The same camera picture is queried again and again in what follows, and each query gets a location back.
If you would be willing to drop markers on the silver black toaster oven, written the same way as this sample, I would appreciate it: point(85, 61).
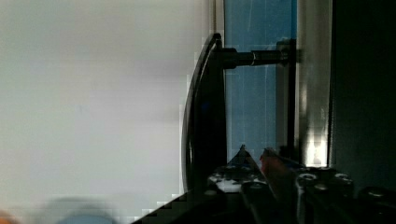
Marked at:
point(312, 79)

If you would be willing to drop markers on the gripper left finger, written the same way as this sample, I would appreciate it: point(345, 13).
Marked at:
point(239, 170)

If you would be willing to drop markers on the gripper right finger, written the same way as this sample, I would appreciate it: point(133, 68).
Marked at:
point(280, 178)

